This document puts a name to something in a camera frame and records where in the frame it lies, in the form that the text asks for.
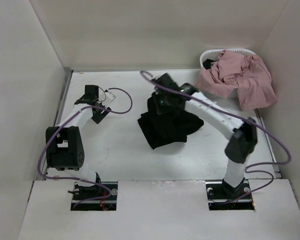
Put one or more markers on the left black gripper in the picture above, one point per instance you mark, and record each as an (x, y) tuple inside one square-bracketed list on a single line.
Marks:
[(97, 117)]

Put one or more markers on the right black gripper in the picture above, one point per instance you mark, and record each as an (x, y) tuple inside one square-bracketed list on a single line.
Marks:
[(161, 110)]

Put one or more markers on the black trousers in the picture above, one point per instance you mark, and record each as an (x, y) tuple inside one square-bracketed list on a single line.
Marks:
[(165, 129)]

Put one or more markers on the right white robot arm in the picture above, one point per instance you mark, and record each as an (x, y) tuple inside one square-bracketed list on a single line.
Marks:
[(242, 137)]

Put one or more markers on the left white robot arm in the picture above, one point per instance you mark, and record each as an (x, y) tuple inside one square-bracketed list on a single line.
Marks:
[(66, 150)]

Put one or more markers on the pink trousers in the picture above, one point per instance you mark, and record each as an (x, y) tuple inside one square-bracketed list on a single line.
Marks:
[(245, 74)]

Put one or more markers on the white laundry basket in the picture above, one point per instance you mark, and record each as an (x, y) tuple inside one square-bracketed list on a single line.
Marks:
[(215, 55)]

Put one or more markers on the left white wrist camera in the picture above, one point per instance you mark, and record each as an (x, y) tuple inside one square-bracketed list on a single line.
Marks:
[(109, 98)]

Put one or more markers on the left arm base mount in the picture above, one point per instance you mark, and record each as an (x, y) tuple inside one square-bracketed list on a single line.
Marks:
[(94, 198)]

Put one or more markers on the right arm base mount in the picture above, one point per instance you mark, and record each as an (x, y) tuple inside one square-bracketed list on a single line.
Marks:
[(220, 200)]

